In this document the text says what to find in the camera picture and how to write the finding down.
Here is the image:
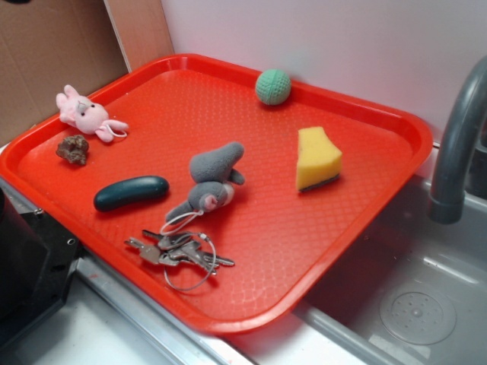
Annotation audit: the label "grey sink faucet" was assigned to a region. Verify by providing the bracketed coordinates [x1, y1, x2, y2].
[428, 58, 486, 224]

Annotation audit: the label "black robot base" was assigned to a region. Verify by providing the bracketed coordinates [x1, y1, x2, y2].
[1, 192, 81, 348]

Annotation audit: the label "brown rock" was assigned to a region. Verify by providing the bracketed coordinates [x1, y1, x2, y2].
[56, 135, 89, 166]

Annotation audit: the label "green textured ball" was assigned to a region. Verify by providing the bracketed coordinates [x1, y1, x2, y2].
[255, 69, 291, 106]

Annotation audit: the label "grey plastic sink basin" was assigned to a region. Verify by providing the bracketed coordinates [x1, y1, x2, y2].
[228, 178, 487, 365]

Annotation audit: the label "pink plush bunny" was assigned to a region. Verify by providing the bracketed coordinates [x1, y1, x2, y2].
[56, 85, 129, 143]

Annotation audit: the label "red plastic tray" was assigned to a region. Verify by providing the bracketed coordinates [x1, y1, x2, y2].
[1, 55, 433, 335]

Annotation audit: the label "yellow sponge with green pad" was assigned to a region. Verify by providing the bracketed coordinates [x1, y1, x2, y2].
[296, 126, 342, 192]

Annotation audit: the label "brown cardboard box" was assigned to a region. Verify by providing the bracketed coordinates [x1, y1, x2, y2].
[1, 1, 173, 144]

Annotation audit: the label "dark green toy cucumber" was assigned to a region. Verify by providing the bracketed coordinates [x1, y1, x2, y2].
[94, 176, 170, 212]

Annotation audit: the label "silver keys on ring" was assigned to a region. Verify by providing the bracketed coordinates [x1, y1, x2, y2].
[124, 230, 235, 292]

